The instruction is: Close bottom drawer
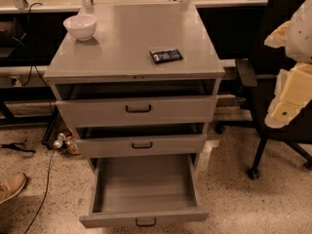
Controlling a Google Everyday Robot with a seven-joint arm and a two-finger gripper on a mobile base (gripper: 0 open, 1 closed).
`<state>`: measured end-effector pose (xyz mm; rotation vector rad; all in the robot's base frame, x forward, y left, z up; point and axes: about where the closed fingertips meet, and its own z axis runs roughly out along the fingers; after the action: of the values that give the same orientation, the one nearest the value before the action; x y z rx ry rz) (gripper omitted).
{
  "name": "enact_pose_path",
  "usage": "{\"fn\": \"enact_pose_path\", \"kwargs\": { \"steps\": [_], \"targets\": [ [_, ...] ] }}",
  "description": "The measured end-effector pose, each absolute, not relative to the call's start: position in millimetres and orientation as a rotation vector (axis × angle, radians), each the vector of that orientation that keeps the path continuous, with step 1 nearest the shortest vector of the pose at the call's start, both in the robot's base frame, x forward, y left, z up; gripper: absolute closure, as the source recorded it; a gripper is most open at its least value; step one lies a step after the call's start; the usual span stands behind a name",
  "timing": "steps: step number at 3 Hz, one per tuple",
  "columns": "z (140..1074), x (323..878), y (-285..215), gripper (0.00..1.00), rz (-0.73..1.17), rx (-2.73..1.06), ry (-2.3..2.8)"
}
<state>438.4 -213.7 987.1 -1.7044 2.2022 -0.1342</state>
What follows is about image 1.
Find black office chair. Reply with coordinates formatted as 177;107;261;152
215;0;312;179

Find dark blue snack packet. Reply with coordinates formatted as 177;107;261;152
149;49;183;64

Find grey bottom drawer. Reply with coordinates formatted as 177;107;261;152
80;154;208;228

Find grey drawer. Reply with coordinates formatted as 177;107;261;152
76;123;206;158
56;83;218;129
80;154;208;228

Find white bowl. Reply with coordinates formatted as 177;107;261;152
63;15;97;41

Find tan shoe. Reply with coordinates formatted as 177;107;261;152
0;173;27;204

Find shiny round ornaments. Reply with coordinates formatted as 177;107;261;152
53;134;79;155

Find black tool on floor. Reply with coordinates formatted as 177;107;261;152
0;142;35;153

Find black floor cable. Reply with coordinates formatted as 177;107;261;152
13;2;57;234

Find grey drawer cabinet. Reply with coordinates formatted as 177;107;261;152
43;2;226;176

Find wall power outlet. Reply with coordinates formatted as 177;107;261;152
10;76;21;87

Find grey top drawer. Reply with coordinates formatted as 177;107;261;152
56;83;218;129

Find grey middle drawer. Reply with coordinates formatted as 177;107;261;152
76;123;206;158

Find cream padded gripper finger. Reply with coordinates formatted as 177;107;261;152
264;62;312;129
264;21;290;49

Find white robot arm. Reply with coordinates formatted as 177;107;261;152
264;0;312;129

